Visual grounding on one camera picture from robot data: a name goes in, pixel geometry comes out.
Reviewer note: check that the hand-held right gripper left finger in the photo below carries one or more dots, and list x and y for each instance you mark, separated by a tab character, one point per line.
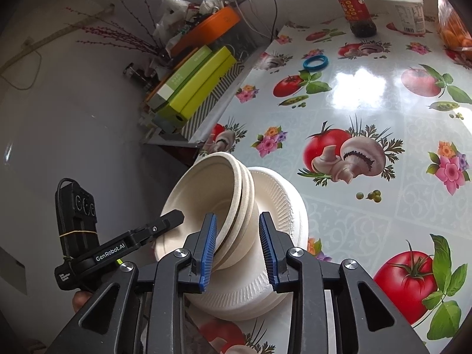
208	250

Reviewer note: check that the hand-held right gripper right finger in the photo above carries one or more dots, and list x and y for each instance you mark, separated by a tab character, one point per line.
268	250

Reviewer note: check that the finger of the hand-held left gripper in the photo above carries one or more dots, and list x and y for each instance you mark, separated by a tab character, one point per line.
167	221

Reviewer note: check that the person's left hand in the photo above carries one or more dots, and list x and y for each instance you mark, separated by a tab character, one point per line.
81	302

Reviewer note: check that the black white striped box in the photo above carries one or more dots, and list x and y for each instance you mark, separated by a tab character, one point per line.
217	99

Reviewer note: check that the green white box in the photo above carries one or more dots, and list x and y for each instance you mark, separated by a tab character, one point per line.
177	79

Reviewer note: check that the dried branches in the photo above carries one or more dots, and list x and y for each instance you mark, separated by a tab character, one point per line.
121	37

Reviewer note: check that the orange tray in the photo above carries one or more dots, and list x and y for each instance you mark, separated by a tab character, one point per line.
210	29

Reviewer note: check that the red lid sauce jar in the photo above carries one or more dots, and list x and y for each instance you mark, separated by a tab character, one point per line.
356	11

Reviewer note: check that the white plastic tub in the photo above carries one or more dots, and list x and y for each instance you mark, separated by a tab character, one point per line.
405	13

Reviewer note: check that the plastic bag of oranges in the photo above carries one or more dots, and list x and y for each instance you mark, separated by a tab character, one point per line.
455	29

